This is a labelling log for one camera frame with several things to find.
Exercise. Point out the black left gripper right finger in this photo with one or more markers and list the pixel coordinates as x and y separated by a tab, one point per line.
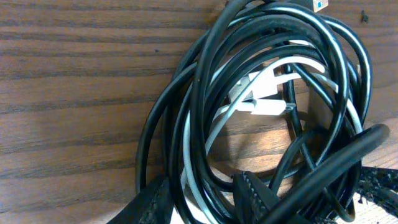
255	202

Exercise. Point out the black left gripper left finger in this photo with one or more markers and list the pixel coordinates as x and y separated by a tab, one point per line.
152	205

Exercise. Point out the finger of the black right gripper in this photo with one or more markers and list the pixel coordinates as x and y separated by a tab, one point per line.
379	185

